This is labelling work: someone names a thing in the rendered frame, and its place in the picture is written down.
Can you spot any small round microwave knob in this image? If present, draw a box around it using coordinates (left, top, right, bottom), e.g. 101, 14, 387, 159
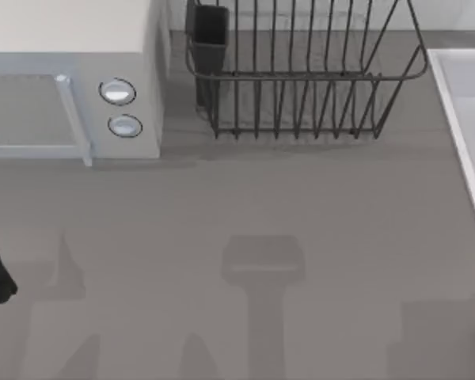
107, 113, 144, 139

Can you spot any large round microwave knob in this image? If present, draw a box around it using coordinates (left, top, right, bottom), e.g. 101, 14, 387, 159
98, 77, 138, 107

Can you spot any dark grey cutlery holder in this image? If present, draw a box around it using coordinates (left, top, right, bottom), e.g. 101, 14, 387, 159
185, 0, 230, 112

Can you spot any microwave oven door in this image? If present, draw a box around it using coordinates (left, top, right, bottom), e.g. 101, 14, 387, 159
0, 74, 84, 160

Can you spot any pale microwave oven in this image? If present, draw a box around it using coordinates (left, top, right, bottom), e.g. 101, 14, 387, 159
0, 0, 171, 167

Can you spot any white sink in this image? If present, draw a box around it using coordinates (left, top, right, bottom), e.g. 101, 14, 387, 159
426, 48, 475, 265

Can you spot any dark wire dish rack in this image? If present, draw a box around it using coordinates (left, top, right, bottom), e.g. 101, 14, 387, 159
184, 0, 428, 141

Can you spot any microwave door handle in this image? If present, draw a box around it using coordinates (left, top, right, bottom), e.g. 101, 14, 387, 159
55, 74, 93, 167

